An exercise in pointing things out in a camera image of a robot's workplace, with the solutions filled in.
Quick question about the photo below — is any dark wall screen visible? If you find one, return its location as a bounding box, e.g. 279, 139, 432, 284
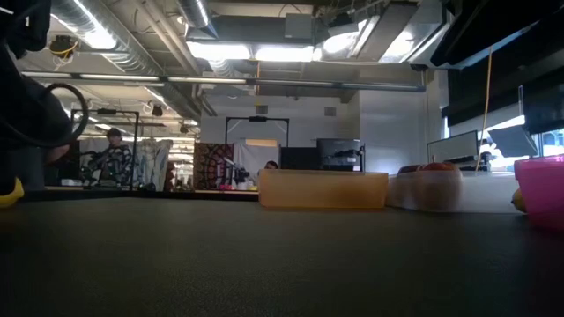
519, 85, 564, 135

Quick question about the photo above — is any long gray ceiling pipe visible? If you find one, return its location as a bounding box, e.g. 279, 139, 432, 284
19, 70, 427, 92

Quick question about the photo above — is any corrugated silver air duct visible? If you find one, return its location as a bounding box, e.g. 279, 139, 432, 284
48, 0, 204, 121

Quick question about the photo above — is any white sheet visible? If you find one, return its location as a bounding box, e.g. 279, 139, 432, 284
81, 136, 174, 191
233, 139, 281, 190

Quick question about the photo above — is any tilted gray panel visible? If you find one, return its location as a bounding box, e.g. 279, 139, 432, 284
487, 124, 539, 159

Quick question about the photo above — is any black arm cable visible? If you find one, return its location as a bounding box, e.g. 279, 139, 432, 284
0, 82, 91, 150

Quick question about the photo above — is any patterned tapestry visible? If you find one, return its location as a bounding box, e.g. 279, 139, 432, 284
192, 141, 235, 191

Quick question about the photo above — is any ceiling camera with yellow cable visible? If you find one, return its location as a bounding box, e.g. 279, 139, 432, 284
48, 33, 80, 61

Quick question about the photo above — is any ceiling light panel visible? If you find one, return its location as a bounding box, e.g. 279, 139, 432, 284
186, 41, 253, 62
254, 43, 316, 63

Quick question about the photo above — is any black screen panel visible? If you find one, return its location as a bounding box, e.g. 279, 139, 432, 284
279, 146, 318, 172

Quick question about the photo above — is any gray ceiling box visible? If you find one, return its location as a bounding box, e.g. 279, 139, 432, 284
284, 12, 315, 41

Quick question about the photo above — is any orange plastic basket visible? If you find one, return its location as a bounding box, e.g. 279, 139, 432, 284
257, 168, 390, 210

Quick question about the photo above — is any pink plastic basket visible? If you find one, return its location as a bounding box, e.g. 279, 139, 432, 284
513, 153, 564, 232

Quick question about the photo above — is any black frame stand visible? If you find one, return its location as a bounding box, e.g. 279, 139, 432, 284
70, 107, 141, 191
225, 115, 291, 149

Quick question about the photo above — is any white plastic basket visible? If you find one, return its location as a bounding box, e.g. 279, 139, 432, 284
386, 169, 525, 215

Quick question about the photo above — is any smooth silver air duct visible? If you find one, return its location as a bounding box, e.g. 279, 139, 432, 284
175, 0, 219, 39

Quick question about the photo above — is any black monitor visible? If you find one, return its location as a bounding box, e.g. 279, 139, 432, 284
315, 137, 367, 173

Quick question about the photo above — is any gray backed monitor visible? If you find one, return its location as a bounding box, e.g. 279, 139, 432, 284
427, 129, 480, 171

